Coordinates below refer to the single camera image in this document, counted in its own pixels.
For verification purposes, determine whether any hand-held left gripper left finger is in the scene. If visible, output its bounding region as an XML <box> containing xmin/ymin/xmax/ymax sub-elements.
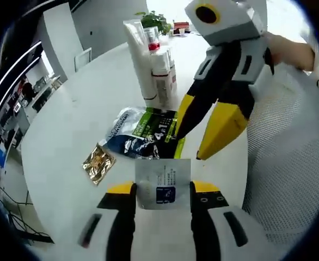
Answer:
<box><xmin>79</xmin><ymin>181</ymin><xmax>137</xmax><ymax>261</ymax></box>

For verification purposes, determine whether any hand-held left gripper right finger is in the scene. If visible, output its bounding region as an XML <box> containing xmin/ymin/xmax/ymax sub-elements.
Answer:
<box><xmin>189</xmin><ymin>181</ymin><xmax>261</xmax><ymax>261</ymax></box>

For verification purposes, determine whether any small white skincare sachet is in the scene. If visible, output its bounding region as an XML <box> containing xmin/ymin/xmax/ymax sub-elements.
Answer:
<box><xmin>134</xmin><ymin>157</ymin><xmax>192</xmax><ymax>212</ymax></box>

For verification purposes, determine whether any gold foil skincare sachet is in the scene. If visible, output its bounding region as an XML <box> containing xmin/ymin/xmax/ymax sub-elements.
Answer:
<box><xmin>82</xmin><ymin>142</ymin><xmax>116</xmax><ymax>187</ymax></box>

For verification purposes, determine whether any white red-collared skincare pump bottle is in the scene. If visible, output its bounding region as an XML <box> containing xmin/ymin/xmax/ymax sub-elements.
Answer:
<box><xmin>142</xmin><ymin>26</ymin><xmax>165</xmax><ymax>107</ymax></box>

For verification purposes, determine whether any large white skincare tube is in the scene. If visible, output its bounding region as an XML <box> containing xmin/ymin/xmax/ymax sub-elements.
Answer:
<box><xmin>122</xmin><ymin>19</ymin><xmax>160</xmax><ymax>108</ymax></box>

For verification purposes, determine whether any black green skincare sachet pack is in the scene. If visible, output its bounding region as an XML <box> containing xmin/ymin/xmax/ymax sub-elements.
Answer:
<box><xmin>99</xmin><ymin>106</ymin><xmax>186</xmax><ymax>160</ymax></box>

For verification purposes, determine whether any red white box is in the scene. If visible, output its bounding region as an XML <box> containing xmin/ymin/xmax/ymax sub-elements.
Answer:
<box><xmin>173</xmin><ymin>21</ymin><xmax>192</xmax><ymax>36</ymax></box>

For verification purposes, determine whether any white mesh chair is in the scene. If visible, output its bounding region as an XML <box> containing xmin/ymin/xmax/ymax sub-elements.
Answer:
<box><xmin>241</xmin><ymin>65</ymin><xmax>319</xmax><ymax>245</ymax></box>

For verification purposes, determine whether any green potted plant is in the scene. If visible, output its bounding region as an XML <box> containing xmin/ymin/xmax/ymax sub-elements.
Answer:
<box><xmin>134</xmin><ymin>10</ymin><xmax>173</xmax><ymax>35</ymax></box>

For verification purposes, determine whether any white office chair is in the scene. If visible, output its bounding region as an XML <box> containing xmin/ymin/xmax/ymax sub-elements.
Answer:
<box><xmin>74</xmin><ymin>48</ymin><xmax>93</xmax><ymax>72</ymax></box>

